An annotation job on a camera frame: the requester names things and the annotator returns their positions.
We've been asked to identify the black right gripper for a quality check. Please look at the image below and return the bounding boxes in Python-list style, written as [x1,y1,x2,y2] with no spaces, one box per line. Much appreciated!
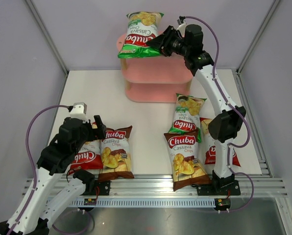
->
[146,26,190,58]

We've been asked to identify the green Chuba chips bag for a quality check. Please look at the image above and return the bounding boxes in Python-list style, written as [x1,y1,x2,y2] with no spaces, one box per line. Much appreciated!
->
[118,11,164,59]
[168,94,207,143]

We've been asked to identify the brown Chuba barbeque chips bag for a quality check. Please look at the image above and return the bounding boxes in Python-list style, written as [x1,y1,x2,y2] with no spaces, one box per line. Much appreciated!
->
[164,129,211,191]

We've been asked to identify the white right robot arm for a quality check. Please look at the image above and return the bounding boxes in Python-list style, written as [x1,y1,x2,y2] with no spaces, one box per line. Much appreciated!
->
[146,24,247,196]

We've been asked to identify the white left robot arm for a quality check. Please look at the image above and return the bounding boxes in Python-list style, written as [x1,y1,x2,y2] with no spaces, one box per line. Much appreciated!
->
[0,115,106,235]

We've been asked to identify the red chuba chips bag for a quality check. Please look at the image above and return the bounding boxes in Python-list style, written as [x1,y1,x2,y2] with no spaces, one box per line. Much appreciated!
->
[70,121,104,171]
[199,117,242,168]

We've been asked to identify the pink three-tier wooden shelf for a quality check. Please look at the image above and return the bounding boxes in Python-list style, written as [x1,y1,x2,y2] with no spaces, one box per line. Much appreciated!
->
[116,32,194,103]

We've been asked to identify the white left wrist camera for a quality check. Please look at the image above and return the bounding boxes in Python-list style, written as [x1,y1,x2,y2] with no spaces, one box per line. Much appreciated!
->
[68,102,89,123]

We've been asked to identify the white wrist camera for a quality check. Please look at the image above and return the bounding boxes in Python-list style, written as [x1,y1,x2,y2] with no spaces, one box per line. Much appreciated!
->
[177,16,187,32]
[68,102,89,123]

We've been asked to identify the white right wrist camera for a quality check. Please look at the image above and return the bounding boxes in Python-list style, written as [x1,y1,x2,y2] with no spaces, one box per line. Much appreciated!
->
[177,16,187,32]

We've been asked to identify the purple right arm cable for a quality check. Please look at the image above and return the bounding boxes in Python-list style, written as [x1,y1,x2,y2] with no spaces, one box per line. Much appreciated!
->
[184,16,254,212]

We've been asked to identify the white slotted cable duct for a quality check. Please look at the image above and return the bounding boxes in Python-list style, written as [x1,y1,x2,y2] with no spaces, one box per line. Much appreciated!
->
[69,198,229,208]

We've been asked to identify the right aluminium frame post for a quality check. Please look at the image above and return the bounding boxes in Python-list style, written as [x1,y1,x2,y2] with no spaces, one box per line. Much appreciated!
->
[236,0,282,75]

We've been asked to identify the aluminium frame post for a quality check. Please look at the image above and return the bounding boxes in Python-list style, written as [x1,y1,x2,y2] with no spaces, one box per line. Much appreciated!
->
[236,0,282,75]
[24,0,69,77]

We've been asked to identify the left aluminium frame post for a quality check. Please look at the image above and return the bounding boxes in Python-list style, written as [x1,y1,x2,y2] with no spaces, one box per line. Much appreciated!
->
[24,0,69,77]

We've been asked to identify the aluminium mounting rail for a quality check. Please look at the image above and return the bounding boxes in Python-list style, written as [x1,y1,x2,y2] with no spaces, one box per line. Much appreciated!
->
[109,175,288,198]

